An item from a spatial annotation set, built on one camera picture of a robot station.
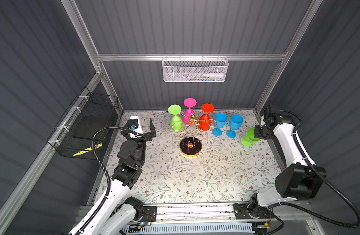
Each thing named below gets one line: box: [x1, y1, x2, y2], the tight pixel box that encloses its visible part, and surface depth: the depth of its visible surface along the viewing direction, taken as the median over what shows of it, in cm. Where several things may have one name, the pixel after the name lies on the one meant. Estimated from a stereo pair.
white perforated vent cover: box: [121, 223, 254, 235], surface depth 72 cm
